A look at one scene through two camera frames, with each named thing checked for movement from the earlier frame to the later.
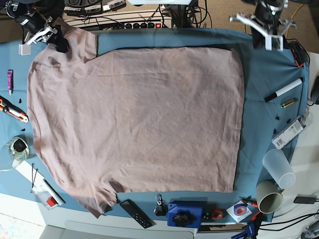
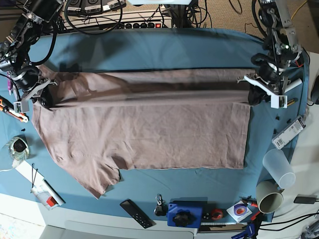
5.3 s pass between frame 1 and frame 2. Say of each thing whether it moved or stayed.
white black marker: stayed
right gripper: moved
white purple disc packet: stayed
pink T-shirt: moved
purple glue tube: stayed
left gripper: moved
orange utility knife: stayed
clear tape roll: stayed
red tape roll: stayed
